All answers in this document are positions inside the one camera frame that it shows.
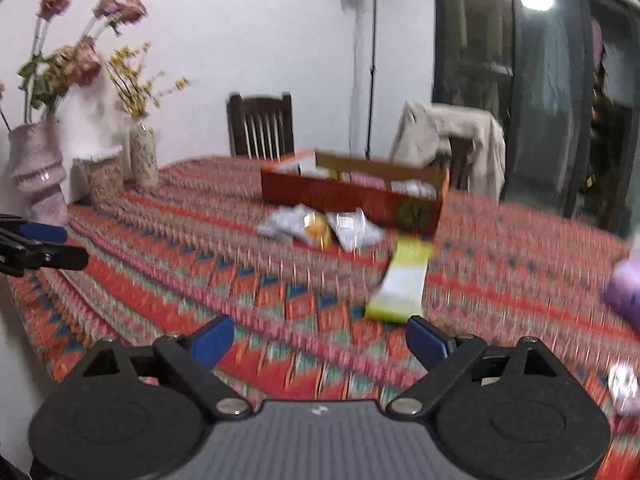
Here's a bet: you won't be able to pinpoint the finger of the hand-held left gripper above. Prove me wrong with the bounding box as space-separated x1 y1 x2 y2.
0 232 90 277
0 214 68 245

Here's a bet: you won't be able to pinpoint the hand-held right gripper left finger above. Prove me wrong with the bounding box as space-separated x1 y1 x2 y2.
75 315 252 421

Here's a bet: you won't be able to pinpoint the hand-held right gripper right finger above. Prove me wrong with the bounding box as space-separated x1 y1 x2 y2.
386 316 568 421

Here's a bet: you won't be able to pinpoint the green snack packet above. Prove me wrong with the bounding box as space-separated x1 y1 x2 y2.
364 237 433 323

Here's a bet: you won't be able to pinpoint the silver snack packet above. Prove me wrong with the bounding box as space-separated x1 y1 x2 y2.
327 208 386 253
257 205 313 241

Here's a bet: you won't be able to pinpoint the orange pastry packet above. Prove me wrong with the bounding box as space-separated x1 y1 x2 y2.
302 212 335 250

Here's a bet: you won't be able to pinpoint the white snack packet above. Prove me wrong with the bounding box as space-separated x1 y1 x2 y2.
392 180 436 198

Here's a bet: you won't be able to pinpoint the red cardboard box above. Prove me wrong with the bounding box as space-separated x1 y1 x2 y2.
260 148 451 236

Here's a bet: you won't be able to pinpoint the pink snack packet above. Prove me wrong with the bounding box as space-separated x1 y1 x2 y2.
350 171 388 190

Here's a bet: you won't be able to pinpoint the pink ribbed vase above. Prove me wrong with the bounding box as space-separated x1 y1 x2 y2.
7 117 68 226

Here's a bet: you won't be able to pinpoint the short patterned jar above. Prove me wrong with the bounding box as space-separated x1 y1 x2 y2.
75 152 125 203

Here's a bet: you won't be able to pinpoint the white fluffy plume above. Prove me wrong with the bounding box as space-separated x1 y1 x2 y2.
57 72 126 158

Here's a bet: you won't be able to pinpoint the beige patterned vase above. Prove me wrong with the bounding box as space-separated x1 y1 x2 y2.
129 120 160 188

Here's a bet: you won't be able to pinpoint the yellow flower branches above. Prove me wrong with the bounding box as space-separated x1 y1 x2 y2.
106 42 193 121

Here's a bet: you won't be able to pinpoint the dried pink roses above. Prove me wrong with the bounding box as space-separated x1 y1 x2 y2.
0 0 148 126

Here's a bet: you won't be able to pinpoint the cloth-draped wooden chair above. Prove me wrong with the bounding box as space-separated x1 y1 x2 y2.
447 135 476 191

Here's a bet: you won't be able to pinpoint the white crumpled wrapper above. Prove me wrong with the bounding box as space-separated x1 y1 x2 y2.
607 362 640 416

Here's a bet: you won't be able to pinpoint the purple tissue pack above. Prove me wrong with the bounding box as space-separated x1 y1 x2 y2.
602 247 640 321

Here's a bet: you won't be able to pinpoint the beige cloth on chair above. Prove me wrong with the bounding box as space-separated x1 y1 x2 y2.
390 101 507 201

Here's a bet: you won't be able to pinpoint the dark wooden chair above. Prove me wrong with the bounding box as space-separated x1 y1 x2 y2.
226 92 295 158

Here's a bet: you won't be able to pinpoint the lamp on tall stand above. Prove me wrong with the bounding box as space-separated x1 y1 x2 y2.
347 0 391 161

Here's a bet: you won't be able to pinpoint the glass sliding door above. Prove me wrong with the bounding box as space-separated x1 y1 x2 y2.
432 0 640 238

